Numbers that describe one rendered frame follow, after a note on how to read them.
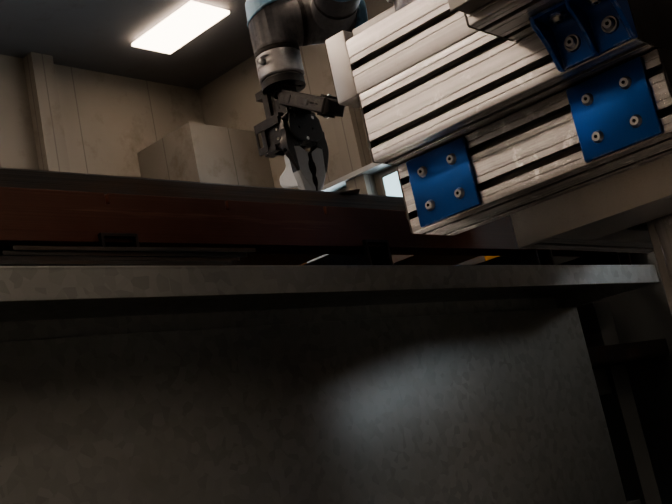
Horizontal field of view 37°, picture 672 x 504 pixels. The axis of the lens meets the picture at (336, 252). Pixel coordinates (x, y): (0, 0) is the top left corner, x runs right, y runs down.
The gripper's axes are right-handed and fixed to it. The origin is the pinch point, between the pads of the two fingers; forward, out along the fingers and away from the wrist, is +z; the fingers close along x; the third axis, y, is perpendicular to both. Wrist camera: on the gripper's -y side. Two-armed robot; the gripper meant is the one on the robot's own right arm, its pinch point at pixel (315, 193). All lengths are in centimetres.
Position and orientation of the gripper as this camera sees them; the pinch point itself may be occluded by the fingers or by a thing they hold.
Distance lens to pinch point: 155.8
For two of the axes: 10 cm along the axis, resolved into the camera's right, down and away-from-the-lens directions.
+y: -6.9, 2.9, 6.7
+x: -7.0, -0.1, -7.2
